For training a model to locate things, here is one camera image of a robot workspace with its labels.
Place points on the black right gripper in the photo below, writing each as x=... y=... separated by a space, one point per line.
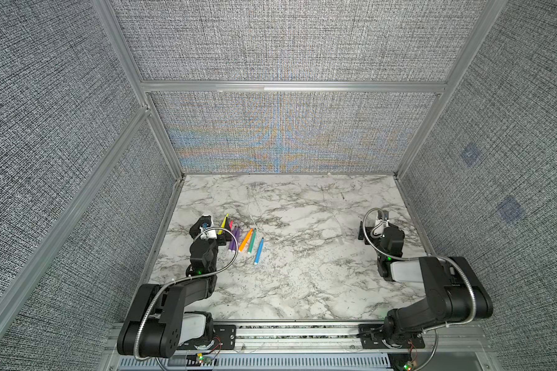
x=369 y=233

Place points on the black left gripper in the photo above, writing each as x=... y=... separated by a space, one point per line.
x=219 y=241

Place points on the yellow highlighter pen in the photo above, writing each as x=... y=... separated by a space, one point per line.
x=223 y=224

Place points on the purple pen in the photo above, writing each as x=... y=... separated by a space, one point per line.
x=236 y=239
x=231 y=240

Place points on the orange pen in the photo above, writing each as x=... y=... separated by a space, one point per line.
x=246 y=240

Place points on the green pen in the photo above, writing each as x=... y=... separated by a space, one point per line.
x=252 y=241

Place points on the blue pen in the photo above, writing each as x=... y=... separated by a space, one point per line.
x=258 y=251

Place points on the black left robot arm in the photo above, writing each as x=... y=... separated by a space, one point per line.
x=157 y=322

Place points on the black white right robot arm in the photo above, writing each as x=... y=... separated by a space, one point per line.
x=453 y=293

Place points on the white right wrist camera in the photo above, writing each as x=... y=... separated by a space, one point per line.
x=381 y=223

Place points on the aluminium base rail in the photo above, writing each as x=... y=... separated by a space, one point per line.
x=317 y=345

